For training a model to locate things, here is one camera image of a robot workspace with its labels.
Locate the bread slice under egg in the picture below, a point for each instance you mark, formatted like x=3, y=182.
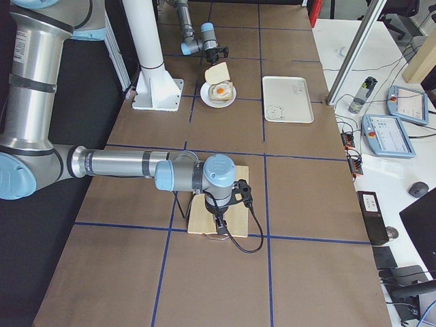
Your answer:
x=231, y=94

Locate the black monitor corner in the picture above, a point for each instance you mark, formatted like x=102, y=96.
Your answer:
x=419, y=222

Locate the white round plate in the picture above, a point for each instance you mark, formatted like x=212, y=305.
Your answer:
x=212, y=103

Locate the white column base plate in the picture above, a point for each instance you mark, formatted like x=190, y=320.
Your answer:
x=158, y=95

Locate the wooden cutting board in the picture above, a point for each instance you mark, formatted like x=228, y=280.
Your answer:
x=214, y=179

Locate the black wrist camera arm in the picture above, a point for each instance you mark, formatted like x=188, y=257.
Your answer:
x=241, y=193
x=223, y=52

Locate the clear water bottle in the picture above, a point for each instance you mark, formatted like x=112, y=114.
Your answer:
x=362, y=95

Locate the fried egg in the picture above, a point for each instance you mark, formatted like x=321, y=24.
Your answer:
x=220, y=91

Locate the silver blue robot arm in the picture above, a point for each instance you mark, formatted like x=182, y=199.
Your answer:
x=207, y=44
x=52, y=59

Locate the brown bread slice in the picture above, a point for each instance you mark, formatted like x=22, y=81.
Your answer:
x=217, y=74

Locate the orange black connector strip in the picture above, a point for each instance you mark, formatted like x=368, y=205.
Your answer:
x=353, y=157

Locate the teach pendant far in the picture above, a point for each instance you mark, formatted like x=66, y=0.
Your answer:
x=409, y=105

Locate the teach pendant near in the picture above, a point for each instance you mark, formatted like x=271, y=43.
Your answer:
x=386, y=136

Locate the black computer mouse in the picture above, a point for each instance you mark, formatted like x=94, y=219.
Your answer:
x=418, y=189

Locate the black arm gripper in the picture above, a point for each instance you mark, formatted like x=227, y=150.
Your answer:
x=216, y=211
x=212, y=55

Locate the white mounting column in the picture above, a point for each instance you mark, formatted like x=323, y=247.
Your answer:
x=142, y=24

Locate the cream bear serving tray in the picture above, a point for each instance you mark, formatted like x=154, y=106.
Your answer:
x=286, y=100

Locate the paper cup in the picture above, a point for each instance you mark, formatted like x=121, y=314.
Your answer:
x=342, y=51

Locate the aluminium frame post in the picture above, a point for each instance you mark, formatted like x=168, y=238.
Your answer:
x=374, y=10

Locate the black box with label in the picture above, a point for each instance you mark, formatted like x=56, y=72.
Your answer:
x=372, y=217

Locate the teach pendant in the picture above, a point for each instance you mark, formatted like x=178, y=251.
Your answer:
x=409, y=105
x=386, y=136

